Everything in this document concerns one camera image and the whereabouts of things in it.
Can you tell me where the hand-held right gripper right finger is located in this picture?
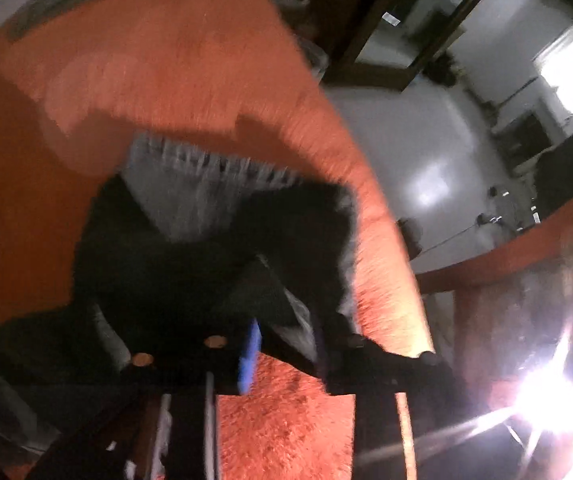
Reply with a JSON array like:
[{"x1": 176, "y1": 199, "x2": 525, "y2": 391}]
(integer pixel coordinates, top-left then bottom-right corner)
[{"x1": 316, "y1": 330, "x2": 473, "y2": 480}]

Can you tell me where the orange fleece blanket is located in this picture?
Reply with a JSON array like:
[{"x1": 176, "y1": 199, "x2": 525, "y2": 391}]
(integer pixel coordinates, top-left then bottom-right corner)
[{"x1": 0, "y1": 0, "x2": 437, "y2": 480}]

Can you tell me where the dark wooden door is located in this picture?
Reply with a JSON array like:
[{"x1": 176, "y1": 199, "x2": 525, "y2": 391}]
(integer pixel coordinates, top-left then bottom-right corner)
[{"x1": 286, "y1": 0, "x2": 472, "y2": 93}]

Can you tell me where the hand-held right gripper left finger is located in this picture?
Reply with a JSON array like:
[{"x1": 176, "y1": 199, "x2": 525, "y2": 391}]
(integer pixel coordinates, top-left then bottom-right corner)
[{"x1": 56, "y1": 320, "x2": 263, "y2": 480}]

